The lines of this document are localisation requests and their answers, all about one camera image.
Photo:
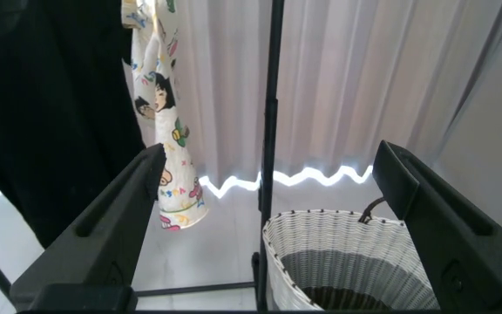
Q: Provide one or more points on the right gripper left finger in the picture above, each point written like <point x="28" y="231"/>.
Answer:
<point x="98" y="235"/>

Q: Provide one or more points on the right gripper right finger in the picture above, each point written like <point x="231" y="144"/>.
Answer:
<point x="460" y="235"/>

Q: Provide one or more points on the black garment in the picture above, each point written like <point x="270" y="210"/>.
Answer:
<point x="46" y="109"/>

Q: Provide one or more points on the white laundry basket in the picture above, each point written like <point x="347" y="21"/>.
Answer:
<point x="342" y="248"/>

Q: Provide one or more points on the black clothes rack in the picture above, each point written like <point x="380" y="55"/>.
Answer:
<point x="270" y="131"/>

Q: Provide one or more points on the cream printed garment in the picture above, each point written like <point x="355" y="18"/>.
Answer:
<point x="177" y="183"/>

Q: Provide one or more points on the white curtain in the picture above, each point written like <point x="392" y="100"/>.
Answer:
<point x="342" y="87"/>

